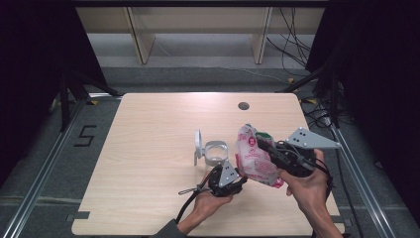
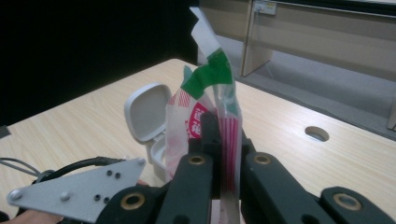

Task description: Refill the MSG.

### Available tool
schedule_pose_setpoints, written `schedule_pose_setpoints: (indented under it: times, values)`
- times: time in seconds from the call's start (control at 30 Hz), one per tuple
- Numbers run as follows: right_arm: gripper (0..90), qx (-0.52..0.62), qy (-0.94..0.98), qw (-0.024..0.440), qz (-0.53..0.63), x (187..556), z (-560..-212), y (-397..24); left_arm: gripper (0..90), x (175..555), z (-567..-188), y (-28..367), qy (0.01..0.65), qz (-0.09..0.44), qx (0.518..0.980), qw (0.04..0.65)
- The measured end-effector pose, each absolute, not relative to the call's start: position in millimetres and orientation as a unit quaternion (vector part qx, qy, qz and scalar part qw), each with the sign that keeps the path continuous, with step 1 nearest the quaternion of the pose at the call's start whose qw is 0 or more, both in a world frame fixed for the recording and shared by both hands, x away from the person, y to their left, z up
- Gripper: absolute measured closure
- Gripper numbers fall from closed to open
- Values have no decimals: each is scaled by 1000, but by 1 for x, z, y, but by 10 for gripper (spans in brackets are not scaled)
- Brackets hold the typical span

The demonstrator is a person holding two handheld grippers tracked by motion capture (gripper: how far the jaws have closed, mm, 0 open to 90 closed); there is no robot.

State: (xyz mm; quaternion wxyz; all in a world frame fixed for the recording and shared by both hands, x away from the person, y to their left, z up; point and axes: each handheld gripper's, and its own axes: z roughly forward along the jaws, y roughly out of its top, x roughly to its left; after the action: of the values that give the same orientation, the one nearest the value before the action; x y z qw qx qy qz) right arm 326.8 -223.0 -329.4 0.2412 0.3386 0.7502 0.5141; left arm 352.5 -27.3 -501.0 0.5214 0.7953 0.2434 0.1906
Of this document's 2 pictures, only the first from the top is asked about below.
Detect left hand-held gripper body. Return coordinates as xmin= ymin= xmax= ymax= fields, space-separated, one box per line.
xmin=207 ymin=160 xmax=249 ymax=198

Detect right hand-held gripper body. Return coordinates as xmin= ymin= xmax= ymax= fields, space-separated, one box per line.
xmin=263 ymin=126 xmax=343 ymax=179

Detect pink and white plastic bag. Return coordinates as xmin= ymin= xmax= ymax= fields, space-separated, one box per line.
xmin=234 ymin=123 xmax=286 ymax=189

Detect clear jar with grey lid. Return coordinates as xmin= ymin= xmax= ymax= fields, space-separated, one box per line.
xmin=193 ymin=129 xmax=230 ymax=173

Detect person's left hand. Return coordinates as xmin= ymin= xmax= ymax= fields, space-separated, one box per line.
xmin=192 ymin=189 xmax=234 ymax=226

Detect person's right hand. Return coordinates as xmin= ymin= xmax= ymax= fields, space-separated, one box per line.
xmin=276 ymin=148 xmax=331 ymax=212

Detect black metal stand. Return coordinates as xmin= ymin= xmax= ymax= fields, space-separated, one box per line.
xmin=276 ymin=62 xmax=341 ymax=129
xmin=58 ymin=69 xmax=124 ymax=133

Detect grey sleeve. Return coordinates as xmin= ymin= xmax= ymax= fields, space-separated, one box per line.
xmin=153 ymin=218 xmax=188 ymax=238

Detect black curtain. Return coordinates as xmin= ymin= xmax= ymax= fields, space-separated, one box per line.
xmin=305 ymin=0 xmax=420 ymax=229
xmin=0 ymin=0 xmax=108 ymax=187

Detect tangled black floor cables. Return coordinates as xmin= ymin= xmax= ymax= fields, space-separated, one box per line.
xmin=300 ymin=100 xmax=338 ymax=131

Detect black cable tie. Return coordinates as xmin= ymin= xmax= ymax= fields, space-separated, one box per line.
xmin=177 ymin=185 xmax=203 ymax=196

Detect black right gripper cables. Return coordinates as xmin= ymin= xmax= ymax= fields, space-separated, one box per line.
xmin=315 ymin=158 xmax=334 ymax=201

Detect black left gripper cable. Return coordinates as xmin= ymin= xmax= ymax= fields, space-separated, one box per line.
xmin=174 ymin=164 xmax=223 ymax=225

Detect long metal floor rail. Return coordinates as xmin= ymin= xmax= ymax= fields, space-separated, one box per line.
xmin=0 ymin=98 xmax=87 ymax=238
xmin=330 ymin=124 xmax=397 ymax=238

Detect hanging black cables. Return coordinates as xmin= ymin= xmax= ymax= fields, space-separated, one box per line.
xmin=265 ymin=7 xmax=313 ymax=77

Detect short metal rail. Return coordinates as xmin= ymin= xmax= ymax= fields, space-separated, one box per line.
xmin=86 ymin=92 xmax=124 ymax=101

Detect black frame bar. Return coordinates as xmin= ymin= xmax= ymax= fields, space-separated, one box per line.
xmin=71 ymin=0 xmax=331 ymax=8

